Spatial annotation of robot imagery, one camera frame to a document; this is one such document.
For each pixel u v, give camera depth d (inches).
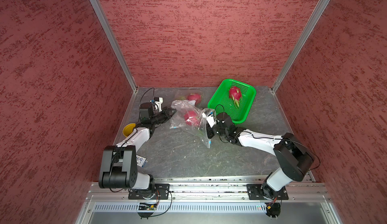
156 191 29.0
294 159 17.9
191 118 30.7
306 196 29.4
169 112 33.5
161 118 30.5
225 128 26.9
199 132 30.5
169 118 31.9
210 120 29.9
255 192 29.1
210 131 29.9
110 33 34.4
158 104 31.8
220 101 44.2
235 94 42.5
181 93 44.4
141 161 32.7
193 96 41.8
